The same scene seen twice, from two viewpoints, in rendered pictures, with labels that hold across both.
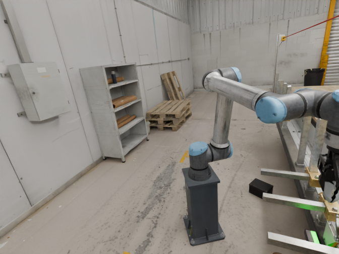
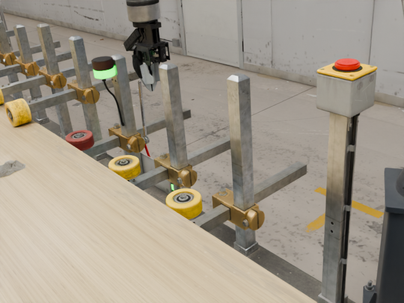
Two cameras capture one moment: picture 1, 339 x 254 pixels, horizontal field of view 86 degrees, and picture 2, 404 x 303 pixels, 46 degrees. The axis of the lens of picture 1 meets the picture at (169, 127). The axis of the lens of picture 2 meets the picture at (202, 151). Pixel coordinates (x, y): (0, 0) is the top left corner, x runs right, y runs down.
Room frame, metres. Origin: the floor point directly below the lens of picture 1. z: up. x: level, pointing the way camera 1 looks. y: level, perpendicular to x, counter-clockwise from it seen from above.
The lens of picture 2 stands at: (1.21, -1.68, 1.47)
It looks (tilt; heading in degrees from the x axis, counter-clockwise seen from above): 27 degrees down; 117
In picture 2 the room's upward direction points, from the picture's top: 5 degrees counter-clockwise
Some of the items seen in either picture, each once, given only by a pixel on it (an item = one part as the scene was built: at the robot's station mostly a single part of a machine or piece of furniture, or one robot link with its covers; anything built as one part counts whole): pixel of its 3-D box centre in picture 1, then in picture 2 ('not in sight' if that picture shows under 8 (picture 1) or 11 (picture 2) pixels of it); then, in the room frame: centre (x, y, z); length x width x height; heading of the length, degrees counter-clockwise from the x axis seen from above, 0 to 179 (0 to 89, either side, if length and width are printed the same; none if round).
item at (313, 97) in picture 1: (310, 103); not in sight; (0.60, -0.50, 1.32); 0.12 x 0.12 x 0.09; 11
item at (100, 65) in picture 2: not in sight; (103, 63); (0.39, -0.62, 1.11); 0.06 x 0.06 x 0.02
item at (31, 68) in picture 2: not in sight; (27, 67); (-0.29, -0.25, 0.95); 0.13 x 0.06 x 0.05; 155
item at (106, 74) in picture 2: not in sight; (104, 71); (0.39, -0.62, 1.08); 0.06 x 0.06 x 0.02
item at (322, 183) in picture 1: (327, 179); not in sight; (0.48, -0.50, 1.09); 0.05 x 0.02 x 0.09; 65
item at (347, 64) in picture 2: not in sight; (347, 66); (1.10, -0.90, 1.22); 0.04 x 0.04 x 0.02
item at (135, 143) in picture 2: not in sight; (125, 139); (0.39, -0.57, 0.85); 0.13 x 0.06 x 0.05; 155
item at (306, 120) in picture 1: (303, 137); (338, 216); (1.10, -0.91, 0.93); 0.05 x 0.04 x 0.45; 155
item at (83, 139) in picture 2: not in sight; (82, 151); (0.31, -0.69, 0.85); 0.08 x 0.08 x 0.11
